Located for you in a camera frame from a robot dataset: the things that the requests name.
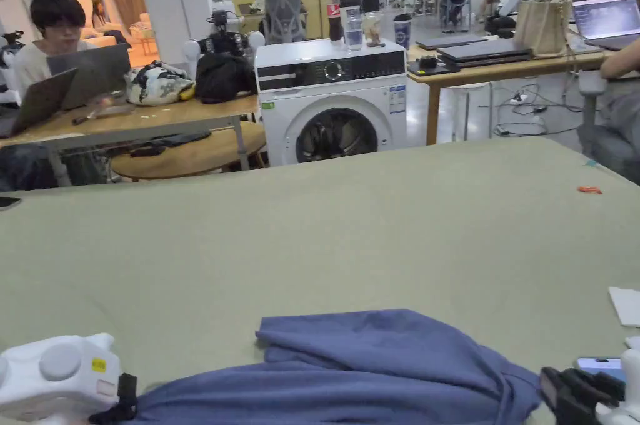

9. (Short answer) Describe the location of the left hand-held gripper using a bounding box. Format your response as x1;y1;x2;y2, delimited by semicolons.
0;332;139;425

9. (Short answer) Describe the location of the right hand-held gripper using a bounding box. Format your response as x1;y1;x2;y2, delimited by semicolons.
539;349;640;425

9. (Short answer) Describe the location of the blue shirt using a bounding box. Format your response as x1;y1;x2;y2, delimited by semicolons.
124;308;545;425

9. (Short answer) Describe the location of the phone with pale screen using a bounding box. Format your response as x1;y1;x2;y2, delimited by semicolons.
577;357;627;383

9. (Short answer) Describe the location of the white paper sheet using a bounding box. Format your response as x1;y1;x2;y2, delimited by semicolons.
607;286;640;329

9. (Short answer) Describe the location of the round low wooden table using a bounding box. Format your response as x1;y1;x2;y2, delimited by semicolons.
111;121;267;182

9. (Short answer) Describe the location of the bed with pale green sheet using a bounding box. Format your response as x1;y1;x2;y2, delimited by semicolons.
0;137;640;425

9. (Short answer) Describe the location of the white round stool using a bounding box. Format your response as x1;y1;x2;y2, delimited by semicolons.
444;81;495;144

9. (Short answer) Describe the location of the grey armchair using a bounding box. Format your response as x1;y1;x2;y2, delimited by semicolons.
576;69;640;174

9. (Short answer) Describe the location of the wooden table with laptops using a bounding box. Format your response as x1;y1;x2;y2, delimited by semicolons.
0;42;262;187

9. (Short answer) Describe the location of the long wooden table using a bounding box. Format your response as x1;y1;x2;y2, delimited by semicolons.
406;0;640;146

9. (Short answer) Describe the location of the white washing machine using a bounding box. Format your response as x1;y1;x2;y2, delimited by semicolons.
254;0;414;169

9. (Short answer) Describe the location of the black and white robot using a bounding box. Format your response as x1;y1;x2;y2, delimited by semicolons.
182;9;267;64

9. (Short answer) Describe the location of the grey office chair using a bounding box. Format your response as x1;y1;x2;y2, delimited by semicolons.
263;0;308;45

